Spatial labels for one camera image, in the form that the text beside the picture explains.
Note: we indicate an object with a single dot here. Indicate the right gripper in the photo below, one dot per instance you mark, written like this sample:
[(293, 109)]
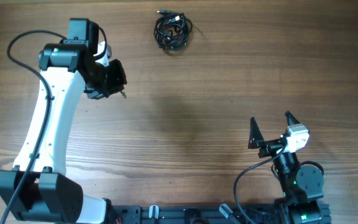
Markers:
[(269, 148)]

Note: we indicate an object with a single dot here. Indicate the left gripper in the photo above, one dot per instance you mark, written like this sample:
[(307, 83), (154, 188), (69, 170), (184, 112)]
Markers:
[(115, 78)]

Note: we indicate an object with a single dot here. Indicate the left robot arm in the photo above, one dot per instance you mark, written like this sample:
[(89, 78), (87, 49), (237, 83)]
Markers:
[(37, 188)]

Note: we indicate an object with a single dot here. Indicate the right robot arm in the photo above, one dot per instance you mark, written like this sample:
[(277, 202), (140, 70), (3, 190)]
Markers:
[(301, 182)]

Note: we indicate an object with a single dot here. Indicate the right grey rail clip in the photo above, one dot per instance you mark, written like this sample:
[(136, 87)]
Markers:
[(225, 210)]

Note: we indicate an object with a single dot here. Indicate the grey rail clip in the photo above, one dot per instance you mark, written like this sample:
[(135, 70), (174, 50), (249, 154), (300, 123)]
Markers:
[(154, 212), (225, 210)]

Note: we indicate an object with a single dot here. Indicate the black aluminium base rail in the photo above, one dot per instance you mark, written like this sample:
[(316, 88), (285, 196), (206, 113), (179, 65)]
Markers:
[(216, 214)]

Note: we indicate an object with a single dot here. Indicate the left grey rail clip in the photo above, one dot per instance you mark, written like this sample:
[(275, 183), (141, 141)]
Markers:
[(154, 212)]

